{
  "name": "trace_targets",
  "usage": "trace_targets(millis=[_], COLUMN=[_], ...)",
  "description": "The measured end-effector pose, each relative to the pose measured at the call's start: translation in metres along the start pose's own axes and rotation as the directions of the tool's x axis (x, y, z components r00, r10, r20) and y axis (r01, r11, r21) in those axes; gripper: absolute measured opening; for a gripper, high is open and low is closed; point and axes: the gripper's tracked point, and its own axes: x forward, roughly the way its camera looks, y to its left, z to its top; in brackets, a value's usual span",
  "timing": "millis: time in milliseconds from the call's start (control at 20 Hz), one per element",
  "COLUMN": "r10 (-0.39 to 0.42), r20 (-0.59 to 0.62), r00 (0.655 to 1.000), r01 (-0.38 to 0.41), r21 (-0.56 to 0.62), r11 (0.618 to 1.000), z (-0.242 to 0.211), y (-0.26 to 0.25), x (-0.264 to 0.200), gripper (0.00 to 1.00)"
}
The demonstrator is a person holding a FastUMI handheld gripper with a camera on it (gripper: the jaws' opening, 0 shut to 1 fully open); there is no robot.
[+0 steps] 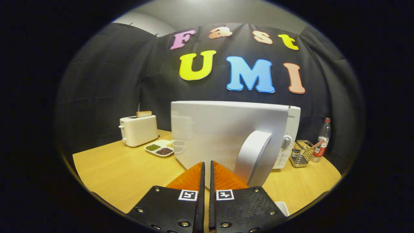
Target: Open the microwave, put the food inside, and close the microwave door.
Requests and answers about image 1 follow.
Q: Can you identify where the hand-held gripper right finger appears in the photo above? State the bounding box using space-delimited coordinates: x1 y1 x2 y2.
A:
209 161 288 233

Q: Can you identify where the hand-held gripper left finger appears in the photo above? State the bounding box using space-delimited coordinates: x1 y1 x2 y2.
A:
126 162 205 233

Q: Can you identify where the white toaster oven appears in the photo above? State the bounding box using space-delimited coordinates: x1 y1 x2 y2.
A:
170 101 301 187

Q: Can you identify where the cream toaster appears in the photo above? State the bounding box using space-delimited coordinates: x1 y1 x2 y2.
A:
119 115 159 148

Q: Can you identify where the white divided bean dish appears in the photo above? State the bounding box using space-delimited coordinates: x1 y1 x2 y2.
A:
145 139 175 157

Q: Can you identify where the small white ribbed plate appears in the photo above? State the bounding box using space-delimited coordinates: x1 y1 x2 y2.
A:
275 201 289 216

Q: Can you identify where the clear plastic water bottle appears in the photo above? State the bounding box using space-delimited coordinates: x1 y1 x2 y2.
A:
311 117 332 163

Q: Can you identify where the black backdrop cloth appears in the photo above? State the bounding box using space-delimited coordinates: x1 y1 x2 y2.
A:
55 23 366 175

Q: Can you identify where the metal wire basket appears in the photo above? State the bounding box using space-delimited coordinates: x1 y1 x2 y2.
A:
289 140 315 168

